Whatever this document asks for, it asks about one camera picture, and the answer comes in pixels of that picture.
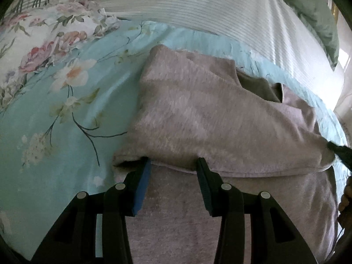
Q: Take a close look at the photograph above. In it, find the light blue floral bedsheet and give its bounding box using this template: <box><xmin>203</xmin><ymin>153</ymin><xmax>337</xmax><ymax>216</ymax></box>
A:
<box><xmin>0</xmin><ymin>20</ymin><xmax>351</xmax><ymax>262</ymax></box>

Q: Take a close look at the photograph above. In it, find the white striped sheet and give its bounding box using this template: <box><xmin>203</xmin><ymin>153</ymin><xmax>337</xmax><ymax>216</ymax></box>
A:
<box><xmin>85</xmin><ymin>0</ymin><xmax>345</xmax><ymax>110</ymax></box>

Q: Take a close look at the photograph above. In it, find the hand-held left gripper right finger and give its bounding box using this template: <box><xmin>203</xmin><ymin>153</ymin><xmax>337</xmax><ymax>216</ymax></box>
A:
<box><xmin>196</xmin><ymin>158</ymin><xmax>319</xmax><ymax>264</ymax></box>

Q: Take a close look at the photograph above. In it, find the pinkish grey small garment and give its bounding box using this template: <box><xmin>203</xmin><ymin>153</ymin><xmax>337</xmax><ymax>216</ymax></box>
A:
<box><xmin>113</xmin><ymin>44</ymin><xmax>344</xmax><ymax>264</ymax></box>

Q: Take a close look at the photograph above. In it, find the person's right hand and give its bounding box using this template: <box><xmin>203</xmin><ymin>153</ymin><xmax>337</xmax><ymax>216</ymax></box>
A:
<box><xmin>338</xmin><ymin>176</ymin><xmax>352</xmax><ymax>222</ymax></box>

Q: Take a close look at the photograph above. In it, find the white floral pillow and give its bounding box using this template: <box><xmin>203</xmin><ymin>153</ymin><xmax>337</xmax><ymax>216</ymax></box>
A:
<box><xmin>0</xmin><ymin>0</ymin><xmax>121</xmax><ymax>113</ymax></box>

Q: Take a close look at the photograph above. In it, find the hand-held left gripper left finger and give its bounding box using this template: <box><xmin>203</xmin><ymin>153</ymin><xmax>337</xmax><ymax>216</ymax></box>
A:
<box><xmin>31</xmin><ymin>158</ymin><xmax>152</xmax><ymax>264</ymax></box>

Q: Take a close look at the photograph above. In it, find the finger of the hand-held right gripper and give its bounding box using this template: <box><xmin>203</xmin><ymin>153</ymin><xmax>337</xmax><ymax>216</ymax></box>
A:
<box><xmin>326</xmin><ymin>141</ymin><xmax>352</xmax><ymax>171</ymax></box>

